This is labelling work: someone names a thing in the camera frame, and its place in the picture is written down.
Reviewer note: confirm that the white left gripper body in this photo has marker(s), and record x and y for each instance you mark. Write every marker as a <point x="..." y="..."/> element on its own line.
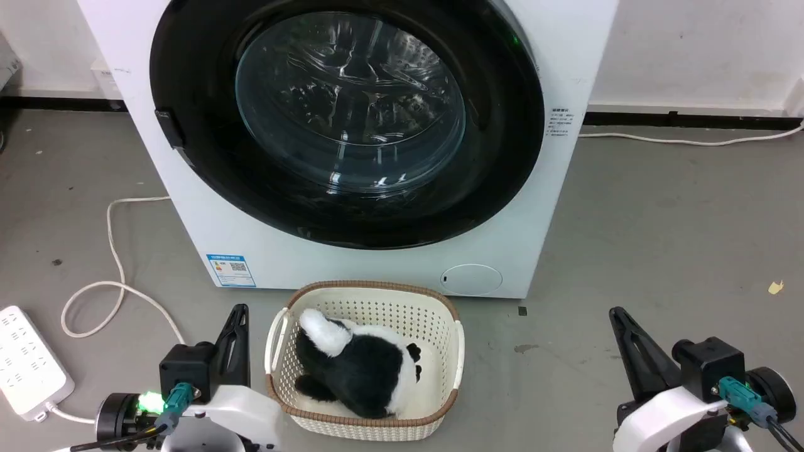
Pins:
<point x="239" y="414"/>

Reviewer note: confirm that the black white plush toy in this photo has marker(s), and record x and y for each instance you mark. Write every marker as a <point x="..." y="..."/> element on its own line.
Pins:
<point x="364" y="370"/>

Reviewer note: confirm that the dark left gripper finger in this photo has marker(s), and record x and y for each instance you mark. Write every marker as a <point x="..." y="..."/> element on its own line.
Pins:
<point x="223" y="358"/>
<point x="244" y="370"/>

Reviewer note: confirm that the small text sticker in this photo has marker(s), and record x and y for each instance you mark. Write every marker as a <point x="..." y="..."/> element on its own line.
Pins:
<point x="560" y="123"/>

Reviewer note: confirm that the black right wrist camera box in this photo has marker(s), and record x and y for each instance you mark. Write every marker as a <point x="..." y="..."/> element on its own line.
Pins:
<point x="710" y="367"/>

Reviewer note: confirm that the blue energy label sticker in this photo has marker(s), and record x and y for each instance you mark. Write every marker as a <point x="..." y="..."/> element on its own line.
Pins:
<point x="230" y="270"/>

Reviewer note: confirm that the cream woven laundry basket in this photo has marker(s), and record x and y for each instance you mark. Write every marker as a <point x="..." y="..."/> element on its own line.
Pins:
<point x="433" y="326"/>

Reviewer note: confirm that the black round washer door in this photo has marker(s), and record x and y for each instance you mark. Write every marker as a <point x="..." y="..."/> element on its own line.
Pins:
<point x="201" y="144"/>

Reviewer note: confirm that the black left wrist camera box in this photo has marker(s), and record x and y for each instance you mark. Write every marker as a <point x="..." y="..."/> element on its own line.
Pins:
<point x="185" y="370"/>

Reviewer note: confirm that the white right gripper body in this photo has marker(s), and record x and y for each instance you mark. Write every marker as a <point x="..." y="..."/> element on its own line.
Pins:
<point x="672" y="417"/>

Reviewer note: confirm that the yellow paper scrap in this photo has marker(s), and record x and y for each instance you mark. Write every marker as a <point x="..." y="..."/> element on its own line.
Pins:
<point x="776" y="287"/>

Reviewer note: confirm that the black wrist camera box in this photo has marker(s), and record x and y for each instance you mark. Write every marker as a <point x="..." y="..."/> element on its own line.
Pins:
<point x="710" y="367"/>
<point x="185" y="370"/>

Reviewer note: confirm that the white power strip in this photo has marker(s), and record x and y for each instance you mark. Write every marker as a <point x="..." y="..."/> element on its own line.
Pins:
<point x="25" y="364"/>

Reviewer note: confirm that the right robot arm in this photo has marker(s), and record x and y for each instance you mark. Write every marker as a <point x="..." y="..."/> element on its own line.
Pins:
<point x="771" y="392"/>

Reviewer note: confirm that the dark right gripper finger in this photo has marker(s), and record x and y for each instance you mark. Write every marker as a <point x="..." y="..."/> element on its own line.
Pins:
<point x="634" y="370"/>
<point x="659" y="364"/>

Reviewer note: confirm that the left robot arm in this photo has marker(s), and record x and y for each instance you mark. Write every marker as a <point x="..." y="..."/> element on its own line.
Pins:
<point x="116" y="417"/>

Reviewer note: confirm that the oval white filter cover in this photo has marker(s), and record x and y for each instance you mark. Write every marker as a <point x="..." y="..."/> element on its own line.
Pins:
<point x="471" y="279"/>

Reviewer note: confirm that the white front-load washing machine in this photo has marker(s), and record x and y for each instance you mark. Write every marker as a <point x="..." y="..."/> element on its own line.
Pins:
<point x="352" y="263"/>

